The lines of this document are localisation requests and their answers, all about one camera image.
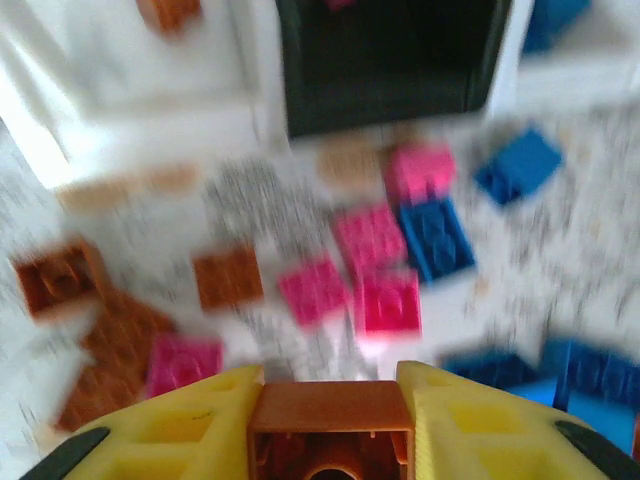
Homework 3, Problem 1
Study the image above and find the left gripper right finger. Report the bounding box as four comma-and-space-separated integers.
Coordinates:
397, 359, 640, 480

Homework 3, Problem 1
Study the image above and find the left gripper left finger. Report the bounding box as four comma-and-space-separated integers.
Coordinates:
19, 363, 265, 480

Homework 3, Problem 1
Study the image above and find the blue lego brick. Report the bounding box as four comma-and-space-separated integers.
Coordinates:
522, 0, 591, 54
472, 127, 566, 206
397, 197, 476, 284
542, 337, 640, 431
439, 347, 559, 409

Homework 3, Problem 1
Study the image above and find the orange lego brick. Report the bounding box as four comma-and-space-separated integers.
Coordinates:
192, 244, 266, 311
137, 0, 204, 34
82, 289, 176, 371
247, 380, 416, 480
54, 359, 151, 434
12, 239, 109, 321

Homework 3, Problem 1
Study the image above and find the white plastic bin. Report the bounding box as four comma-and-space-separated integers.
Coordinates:
0, 0, 289, 191
487, 0, 640, 119

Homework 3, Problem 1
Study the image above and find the black plastic bin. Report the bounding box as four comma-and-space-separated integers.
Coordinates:
274, 0, 516, 141

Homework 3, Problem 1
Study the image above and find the floral patterned tablecloth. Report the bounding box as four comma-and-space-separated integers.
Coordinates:
0, 99, 640, 480

